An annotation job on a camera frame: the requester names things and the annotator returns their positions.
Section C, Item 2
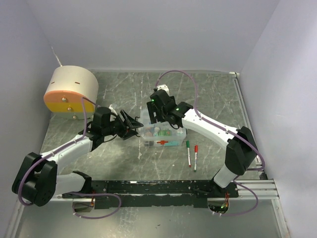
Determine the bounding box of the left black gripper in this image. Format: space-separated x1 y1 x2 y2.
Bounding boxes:
103 109 144 140

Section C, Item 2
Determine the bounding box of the clear plastic medicine box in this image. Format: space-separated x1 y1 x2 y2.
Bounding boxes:
138 109 187 147

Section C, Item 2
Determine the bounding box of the clear box lid black handle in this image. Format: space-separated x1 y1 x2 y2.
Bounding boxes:
138 109 187 141

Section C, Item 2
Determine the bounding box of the green small sachet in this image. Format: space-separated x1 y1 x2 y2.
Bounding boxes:
158 130 172 137

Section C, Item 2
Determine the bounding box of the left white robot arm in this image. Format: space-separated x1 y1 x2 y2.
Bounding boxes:
12 107 143 207

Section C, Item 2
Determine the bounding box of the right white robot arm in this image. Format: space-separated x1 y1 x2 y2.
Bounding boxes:
147 89 257 197

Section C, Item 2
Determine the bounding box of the green cap marker pen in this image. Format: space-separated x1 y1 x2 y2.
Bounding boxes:
186 140 192 167

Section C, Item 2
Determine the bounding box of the red cap marker pen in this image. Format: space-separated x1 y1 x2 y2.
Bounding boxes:
194 145 198 172

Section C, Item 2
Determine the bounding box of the beige cylindrical drum device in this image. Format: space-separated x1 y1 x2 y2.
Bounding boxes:
44 65 99 119

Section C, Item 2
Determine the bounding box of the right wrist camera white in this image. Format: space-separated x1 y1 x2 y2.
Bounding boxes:
156 84 169 95

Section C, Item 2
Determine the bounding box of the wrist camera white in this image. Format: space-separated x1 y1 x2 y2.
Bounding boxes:
109 104 117 111
156 84 169 95

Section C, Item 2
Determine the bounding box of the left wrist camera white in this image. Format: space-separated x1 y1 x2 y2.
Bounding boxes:
109 104 117 111

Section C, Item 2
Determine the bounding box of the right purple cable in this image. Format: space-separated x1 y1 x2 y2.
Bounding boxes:
156 70 266 217

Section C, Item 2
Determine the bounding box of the purple cable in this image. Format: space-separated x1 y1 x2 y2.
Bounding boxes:
17 97 97 206
156 70 266 217

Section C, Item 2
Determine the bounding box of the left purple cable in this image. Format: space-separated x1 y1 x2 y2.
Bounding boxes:
17 97 97 206

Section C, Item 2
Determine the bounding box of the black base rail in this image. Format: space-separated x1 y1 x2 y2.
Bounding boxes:
61 179 240 209

